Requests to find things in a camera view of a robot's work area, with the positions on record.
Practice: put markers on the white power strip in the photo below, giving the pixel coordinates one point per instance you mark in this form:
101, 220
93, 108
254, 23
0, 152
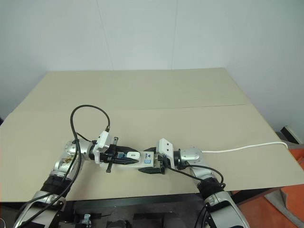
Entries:
147, 164

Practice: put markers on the grey cloth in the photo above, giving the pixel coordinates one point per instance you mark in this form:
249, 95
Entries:
278, 209

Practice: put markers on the white charger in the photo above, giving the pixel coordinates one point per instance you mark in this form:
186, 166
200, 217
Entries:
133, 155

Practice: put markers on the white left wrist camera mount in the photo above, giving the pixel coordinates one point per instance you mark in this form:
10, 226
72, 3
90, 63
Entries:
102, 142

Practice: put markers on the small silver clamp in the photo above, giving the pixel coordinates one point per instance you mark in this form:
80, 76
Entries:
86, 218

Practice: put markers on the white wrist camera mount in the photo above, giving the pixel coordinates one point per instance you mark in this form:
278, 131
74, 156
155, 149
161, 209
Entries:
102, 142
166, 146

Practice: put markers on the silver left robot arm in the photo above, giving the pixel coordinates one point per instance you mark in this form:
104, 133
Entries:
83, 149

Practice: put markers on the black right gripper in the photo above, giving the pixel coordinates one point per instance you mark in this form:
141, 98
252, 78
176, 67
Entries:
162, 166

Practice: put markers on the orange cloth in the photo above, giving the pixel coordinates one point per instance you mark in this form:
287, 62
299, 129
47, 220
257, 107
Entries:
297, 171

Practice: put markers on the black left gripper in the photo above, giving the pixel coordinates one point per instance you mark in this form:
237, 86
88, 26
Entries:
112, 154

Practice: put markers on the black box with white top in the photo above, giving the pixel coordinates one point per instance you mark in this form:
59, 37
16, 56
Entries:
291, 133

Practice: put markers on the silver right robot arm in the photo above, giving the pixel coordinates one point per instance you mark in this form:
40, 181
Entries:
192, 154

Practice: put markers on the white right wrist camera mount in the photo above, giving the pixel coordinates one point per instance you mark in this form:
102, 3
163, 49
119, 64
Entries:
166, 146

